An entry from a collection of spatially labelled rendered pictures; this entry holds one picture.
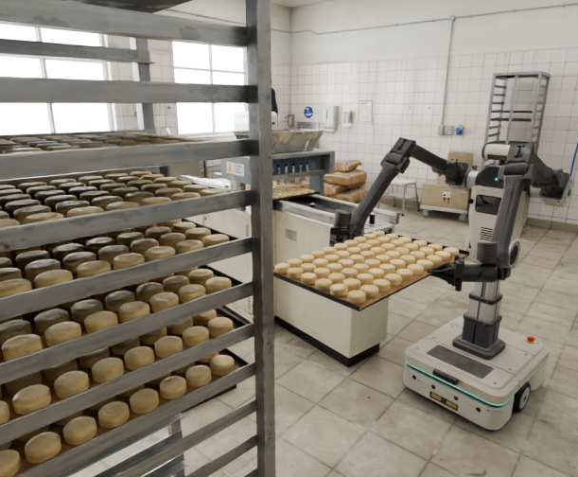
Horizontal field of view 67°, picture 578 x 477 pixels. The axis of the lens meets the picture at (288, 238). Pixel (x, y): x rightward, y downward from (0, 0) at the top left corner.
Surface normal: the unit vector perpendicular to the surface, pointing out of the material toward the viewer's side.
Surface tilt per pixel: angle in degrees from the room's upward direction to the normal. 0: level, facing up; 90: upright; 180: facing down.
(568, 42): 90
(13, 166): 90
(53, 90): 90
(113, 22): 90
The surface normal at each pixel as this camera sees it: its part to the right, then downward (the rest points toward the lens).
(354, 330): 0.63, 0.22
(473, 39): -0.63, 0.22
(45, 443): 0.00, -0.96
